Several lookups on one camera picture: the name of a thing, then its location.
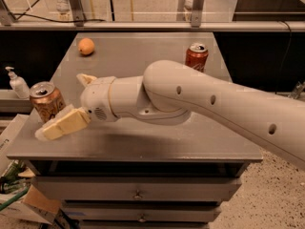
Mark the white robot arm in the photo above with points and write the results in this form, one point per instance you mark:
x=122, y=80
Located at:
x=168, y=92

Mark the orange fruit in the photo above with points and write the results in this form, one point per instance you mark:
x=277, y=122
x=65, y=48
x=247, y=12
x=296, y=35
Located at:
x=86, y=46

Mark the grey drawer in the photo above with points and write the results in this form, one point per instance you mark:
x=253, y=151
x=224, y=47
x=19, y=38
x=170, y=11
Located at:
x=143, y=211
x=138, y=188

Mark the upper grey drawer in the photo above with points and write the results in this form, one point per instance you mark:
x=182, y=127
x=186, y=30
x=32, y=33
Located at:
x=138, y=188

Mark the metal railing frame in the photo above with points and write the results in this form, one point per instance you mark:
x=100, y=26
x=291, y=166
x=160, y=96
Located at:
x=153, y=15

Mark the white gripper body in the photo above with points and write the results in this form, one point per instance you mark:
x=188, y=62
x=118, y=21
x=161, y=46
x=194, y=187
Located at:
x=95, y=99

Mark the lower grey drawer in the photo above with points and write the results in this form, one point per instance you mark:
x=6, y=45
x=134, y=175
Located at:
x=143, y=211

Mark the grey drawer cabinet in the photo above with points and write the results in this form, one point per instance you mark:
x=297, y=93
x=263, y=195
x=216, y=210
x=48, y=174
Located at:
x=199, y=147

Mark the cardboard box with clutter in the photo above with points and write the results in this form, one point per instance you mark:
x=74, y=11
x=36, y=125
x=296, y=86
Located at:
x=18, y=199

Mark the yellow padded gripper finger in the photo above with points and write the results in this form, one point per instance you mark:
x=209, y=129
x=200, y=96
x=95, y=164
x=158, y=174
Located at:
x=67, y=121
x=85, y=79

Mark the orange LaCroix can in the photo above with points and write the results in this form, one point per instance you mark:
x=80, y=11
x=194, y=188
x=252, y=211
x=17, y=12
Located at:
x=47, y=100

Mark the red Coca-Cola can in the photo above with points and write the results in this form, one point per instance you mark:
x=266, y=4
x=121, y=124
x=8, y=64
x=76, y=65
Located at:
x=196, y=56

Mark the white soap pump bottle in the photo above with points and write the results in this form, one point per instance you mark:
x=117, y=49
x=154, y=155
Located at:
x=18, y=84

